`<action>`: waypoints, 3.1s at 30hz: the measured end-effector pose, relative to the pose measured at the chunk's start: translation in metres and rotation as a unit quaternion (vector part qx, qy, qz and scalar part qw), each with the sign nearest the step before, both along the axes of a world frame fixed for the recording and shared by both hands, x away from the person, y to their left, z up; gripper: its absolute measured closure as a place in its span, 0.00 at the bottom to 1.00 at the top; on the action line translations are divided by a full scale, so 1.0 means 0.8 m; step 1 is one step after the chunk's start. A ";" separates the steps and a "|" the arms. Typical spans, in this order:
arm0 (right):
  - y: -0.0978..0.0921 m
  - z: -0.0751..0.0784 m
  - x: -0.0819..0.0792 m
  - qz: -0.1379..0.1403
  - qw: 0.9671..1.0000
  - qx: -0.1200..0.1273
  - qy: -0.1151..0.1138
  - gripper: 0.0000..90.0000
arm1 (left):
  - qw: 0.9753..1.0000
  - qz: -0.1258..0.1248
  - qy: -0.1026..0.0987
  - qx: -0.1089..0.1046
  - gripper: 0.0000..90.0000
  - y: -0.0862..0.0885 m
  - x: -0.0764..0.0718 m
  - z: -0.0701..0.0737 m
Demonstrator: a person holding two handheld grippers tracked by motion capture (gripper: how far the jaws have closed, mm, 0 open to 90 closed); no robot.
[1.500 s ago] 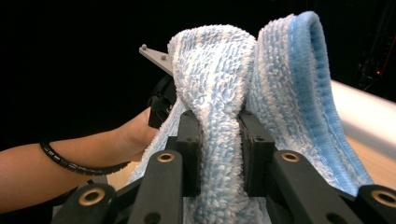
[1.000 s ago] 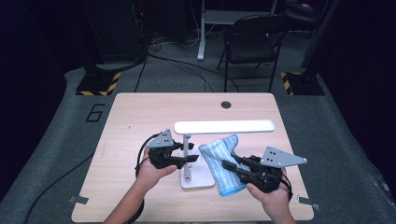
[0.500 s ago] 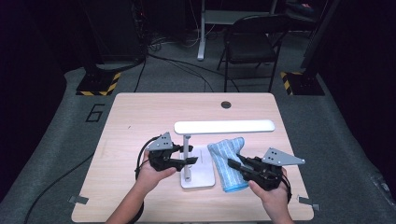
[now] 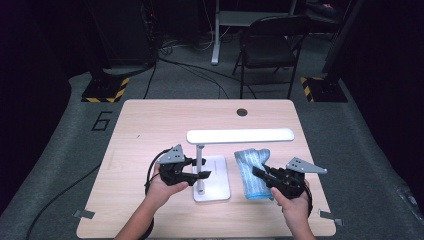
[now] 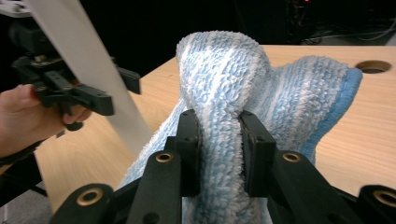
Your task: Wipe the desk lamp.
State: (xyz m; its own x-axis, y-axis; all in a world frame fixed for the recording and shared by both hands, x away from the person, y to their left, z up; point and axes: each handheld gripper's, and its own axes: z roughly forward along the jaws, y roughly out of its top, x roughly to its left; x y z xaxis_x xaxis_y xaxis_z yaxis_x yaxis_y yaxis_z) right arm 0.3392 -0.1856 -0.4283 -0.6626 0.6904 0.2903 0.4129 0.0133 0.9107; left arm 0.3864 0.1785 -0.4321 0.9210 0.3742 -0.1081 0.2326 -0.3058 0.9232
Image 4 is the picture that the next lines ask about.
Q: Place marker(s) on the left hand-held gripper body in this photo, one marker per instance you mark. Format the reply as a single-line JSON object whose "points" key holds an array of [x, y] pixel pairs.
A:
{"points": [[175, 170]]}

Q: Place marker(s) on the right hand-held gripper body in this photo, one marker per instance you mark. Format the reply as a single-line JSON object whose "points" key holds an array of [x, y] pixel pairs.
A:
{"points": [[286, 181]]}

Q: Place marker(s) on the blue striped cleaning cloth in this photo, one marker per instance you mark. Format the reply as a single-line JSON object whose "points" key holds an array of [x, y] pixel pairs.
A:
{"points": [[250, 166]]}

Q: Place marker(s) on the white desk lamp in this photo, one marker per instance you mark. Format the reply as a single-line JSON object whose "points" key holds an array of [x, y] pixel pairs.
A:
{"points": [[240, 136]]}

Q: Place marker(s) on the person's left hand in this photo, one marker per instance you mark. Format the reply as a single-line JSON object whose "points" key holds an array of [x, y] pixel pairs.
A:
{"points": [[163, 193]]}

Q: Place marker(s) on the person's right hand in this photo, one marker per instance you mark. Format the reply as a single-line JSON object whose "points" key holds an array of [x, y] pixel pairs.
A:
{"points": [[295, 210]]}

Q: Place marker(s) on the grey tape piece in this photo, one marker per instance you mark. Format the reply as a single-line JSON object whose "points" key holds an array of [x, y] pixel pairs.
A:
{"points": [[84, 214], [330, 216]]}

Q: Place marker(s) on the black stand with striped base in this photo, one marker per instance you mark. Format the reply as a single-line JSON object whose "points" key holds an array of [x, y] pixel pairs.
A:
{"points": [[103, 90], [323, 90]]}

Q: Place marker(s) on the black folding chair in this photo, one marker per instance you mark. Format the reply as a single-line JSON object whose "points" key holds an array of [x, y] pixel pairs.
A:
{"points": [[266, 50]]}

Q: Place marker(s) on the dark equipment cabinet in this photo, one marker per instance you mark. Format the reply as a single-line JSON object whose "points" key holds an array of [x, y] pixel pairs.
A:
{"points": [[126, 33]]}

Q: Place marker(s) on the white table frame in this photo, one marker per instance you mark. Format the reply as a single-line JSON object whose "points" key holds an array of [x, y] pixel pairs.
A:
{"points": [[215, 40]]}

